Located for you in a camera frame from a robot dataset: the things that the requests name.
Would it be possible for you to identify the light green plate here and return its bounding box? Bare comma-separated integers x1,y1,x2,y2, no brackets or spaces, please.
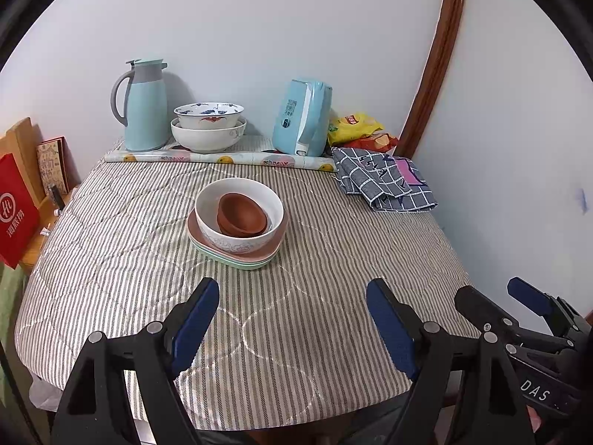
190,236,281,271

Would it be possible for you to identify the fruit print mat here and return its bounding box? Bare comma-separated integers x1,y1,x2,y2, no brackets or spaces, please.
104,135,338,173

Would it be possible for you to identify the wooden side shelf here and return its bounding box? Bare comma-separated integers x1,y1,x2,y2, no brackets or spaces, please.
21,190,75,276

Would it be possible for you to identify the grey striped quilt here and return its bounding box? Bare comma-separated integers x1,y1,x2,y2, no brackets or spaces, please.
14,148,483,432

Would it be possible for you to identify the white bowl with blue print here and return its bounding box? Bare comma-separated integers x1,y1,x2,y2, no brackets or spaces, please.
173,102,245,129

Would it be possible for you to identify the patterned brown book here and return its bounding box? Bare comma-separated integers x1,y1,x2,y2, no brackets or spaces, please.
37,136,70,195

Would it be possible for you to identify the pink plate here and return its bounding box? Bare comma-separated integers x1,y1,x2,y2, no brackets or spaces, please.
186,208,289,263

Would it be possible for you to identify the brown cardboard sheet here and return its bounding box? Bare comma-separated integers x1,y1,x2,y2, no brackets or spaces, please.
0,117,47,205

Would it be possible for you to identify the large plain white bowl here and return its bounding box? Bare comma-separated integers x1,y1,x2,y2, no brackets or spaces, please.
170,117,248,154

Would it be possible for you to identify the white patterned bowl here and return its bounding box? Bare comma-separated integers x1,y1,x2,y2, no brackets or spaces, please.
195,177,284,252

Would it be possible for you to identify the blue checked cloth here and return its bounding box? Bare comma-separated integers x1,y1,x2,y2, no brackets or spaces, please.
332,147,438,213

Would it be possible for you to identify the brown wooden door frame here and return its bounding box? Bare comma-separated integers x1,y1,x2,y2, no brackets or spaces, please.
397,0,471,158

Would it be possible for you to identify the green cloth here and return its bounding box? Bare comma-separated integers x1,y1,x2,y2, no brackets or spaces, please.
0,266,29,339

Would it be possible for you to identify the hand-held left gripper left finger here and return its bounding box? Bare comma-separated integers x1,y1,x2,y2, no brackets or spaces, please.
50,278,221,445

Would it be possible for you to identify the light blue thermos jug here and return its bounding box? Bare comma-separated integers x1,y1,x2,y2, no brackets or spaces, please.
110,58,171,152

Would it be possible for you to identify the pink tag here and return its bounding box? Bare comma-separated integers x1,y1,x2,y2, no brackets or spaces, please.
394,158,426,186

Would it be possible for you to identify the light blue tissue box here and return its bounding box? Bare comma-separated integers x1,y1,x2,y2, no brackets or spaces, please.
272,79,333,157

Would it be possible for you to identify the yellow chip bag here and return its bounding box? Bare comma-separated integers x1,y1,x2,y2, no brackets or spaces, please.
328,112,385,146

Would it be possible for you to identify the small brown bowl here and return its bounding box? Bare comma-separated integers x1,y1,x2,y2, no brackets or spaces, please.
217,193,266,235
218,208,270,238

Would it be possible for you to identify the red paper bag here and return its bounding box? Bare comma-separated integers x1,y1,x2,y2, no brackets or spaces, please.
0,153,42,270

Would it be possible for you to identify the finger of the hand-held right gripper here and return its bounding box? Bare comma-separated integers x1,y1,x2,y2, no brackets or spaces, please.
454,286,575,350
507,277,593,334

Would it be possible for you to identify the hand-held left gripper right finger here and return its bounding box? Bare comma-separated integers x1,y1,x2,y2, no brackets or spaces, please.
366,278,538,445

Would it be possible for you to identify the red snack bag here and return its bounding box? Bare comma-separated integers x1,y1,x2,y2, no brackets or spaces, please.
343,133,399,151

